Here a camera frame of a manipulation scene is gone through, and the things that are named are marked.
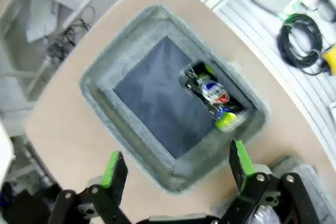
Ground white ridged mounting platform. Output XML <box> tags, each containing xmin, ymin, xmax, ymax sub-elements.
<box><xmin>201</xmin><ymin>0</ymin><xmax>336</xmax><ymax>162</ymax></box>

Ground crushed black pepsi can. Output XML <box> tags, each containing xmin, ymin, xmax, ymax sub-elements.
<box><xmin>183</xmin><ymin>62</ymin><xmax>244</xmax><ymax>133</ymax></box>

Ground tangled black floor cables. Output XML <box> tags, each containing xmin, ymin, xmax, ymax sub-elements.
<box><xmin>46</xmin><ymin>6</ymin><xmax>97</xmax><ymax>61</ymax></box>

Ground grey fabric basket labelled Can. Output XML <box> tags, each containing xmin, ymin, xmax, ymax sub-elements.
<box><xmin>78</xmin><ymin>5</ymin><xmax>271</xmax><ymax>194</ymax></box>

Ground grey fabric basket labelled Plastic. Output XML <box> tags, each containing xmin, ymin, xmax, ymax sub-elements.
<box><xmin>270</xmin><ymin>155</ymin><xmax>326</xmax><ymax>224</ymax></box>

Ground clear plastic waste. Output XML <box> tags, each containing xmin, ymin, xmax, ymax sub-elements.
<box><xmin>249</xmin><ymin>204</ymin><xmax>280</xmax><ymax>224</ymax></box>

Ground yellow emergency stop button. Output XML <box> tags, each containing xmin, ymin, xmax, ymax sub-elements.
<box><xmin>320</xmin><ymin>47</ymin><xmax>336</xmax><ymax>76</ymax></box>

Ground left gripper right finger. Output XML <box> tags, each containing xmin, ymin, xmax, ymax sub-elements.
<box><xmin>228</xmin><ymin>139</ymin><xmax>320</xmax><ymax>224</ymax></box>

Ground coiled black cable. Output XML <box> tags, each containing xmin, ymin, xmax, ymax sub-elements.
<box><xmin>277</xmin><ymin>13</ymin><xmax>323</xmax><ymax>76</ymax></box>

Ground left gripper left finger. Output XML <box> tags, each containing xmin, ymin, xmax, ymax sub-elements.
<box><xmin>52</xmin><ymin>150</ymin><xmax>129</xmax><ymax>224</ymax></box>

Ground white bag on floor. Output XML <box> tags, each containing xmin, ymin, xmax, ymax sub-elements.
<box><xmin>26</xmin><ymin>0</ymin><xmax>59</xmax><ymax>43</ymax></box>

